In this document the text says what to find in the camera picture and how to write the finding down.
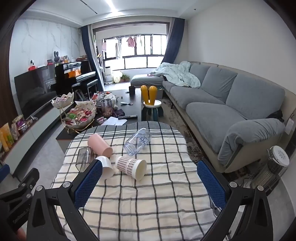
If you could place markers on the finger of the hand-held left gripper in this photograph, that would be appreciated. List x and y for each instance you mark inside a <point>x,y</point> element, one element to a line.
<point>25,183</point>

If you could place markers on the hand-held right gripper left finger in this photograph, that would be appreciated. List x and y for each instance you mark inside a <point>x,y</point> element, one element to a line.
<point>89,183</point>

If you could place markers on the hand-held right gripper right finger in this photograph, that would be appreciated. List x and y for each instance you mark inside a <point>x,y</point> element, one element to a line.
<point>211,183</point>

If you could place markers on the checked paper cup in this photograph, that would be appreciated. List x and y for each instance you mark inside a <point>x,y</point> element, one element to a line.
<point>126,163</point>

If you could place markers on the white cup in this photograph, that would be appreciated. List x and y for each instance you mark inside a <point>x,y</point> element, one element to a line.
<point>107,166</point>

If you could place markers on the clear grey cup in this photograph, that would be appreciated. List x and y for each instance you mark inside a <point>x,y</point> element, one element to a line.
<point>83,157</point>

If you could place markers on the pink cup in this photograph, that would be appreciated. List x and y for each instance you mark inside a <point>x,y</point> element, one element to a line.
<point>99,143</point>

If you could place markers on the grey television cabinet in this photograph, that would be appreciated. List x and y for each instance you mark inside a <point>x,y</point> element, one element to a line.
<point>34,132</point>

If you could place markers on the row of snack packets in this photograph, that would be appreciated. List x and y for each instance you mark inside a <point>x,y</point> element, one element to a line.
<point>11,132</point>

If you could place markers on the electric heater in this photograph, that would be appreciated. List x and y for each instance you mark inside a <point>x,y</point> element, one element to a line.
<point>270,166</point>

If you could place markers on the clear plastic bottle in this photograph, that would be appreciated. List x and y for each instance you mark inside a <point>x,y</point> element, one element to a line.
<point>136,142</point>

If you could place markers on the checked tablecloth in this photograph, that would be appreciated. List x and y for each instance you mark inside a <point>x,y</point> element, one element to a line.
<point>150,204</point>

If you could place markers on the large white snack bowl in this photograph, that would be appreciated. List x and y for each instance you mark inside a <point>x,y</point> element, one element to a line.
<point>79,118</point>

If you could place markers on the white paper sheet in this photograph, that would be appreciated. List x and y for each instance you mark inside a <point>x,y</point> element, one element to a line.
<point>113,121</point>

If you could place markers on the clear glass jar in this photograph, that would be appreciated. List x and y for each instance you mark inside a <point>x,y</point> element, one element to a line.
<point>106,109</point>

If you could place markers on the purple wallet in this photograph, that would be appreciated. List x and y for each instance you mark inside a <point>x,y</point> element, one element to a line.
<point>119,112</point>

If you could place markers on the black remote control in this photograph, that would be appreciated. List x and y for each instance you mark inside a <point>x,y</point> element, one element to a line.
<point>127,116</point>

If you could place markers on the grey sofa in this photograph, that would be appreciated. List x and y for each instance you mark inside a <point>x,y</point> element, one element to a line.
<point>231,102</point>

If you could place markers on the white plush toy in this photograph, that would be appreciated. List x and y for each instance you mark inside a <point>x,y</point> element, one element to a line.
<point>114,102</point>

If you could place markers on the small white snack bowl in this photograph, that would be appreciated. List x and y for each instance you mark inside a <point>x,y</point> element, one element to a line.
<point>62,102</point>

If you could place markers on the black coffee table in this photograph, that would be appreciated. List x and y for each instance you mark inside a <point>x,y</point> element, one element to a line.
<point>129,104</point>

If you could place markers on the dark cloth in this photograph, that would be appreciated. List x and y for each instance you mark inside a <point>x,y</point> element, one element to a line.
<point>276,115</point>

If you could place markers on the black television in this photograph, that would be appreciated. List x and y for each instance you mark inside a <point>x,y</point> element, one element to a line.
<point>34,88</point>

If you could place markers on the black piano stool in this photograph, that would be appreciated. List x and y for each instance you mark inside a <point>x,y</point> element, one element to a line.
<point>84,87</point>

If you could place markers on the yellow-eared children's stool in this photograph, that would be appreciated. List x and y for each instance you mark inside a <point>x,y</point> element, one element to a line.
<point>151,106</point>

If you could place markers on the dark mug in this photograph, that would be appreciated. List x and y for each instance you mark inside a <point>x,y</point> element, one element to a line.
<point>132,90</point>

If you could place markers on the potted plant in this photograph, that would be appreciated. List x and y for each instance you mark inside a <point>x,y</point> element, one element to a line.
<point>126,78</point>

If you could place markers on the light blue blanket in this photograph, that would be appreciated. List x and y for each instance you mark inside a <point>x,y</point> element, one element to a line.
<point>178,74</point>

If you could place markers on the black piano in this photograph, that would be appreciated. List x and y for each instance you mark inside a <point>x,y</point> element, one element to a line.
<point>69,69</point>

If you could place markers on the grey bunny figure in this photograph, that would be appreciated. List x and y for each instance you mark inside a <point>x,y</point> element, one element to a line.
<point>56,57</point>

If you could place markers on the blue curtain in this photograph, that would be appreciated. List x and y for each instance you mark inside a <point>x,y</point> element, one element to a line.
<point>89,51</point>
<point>174,39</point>

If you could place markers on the white hanging garment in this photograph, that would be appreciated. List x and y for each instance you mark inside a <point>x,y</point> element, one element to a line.
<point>118,51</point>

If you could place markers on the pink hanging garment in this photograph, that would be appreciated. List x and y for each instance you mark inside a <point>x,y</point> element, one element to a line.
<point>130,41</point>

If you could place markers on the white security camera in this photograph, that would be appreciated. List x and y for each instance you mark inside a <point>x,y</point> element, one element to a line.
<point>32,63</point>

